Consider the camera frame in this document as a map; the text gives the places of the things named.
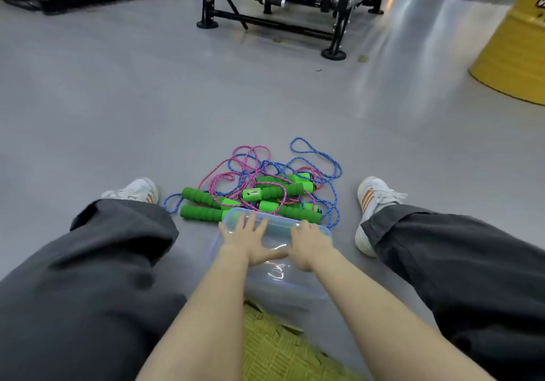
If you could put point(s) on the person's left forearm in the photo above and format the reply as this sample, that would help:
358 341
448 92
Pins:
204 321

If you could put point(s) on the person's white sneaker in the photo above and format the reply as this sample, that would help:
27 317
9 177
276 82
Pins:
136 191
370 197

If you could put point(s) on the person's right leg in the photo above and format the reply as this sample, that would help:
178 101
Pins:
468 282

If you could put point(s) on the person's left hand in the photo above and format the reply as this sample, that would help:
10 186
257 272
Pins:
249 240

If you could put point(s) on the person's right hand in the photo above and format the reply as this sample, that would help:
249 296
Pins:
311 246

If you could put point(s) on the person's right white sneaker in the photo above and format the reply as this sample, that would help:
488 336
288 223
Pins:
370 197

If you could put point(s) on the large yellow barrel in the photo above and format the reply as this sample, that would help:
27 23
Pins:
515 53

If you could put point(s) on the person's right forearm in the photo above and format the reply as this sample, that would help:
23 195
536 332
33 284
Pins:
383 325

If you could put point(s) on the clear plastic box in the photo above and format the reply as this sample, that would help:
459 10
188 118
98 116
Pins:
289 289

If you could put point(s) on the person's leg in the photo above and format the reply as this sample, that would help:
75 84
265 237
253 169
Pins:
85 291
468 282

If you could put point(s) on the clear blue-rimmed box lid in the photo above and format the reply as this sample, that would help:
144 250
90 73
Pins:
277 228

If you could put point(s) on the person's left leg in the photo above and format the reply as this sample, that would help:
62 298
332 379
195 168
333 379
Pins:
85 291

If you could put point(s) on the person's left white sneaker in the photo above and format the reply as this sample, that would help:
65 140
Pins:
136 191

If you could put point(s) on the yellow-green woven mat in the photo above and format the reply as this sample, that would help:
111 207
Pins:
276 351

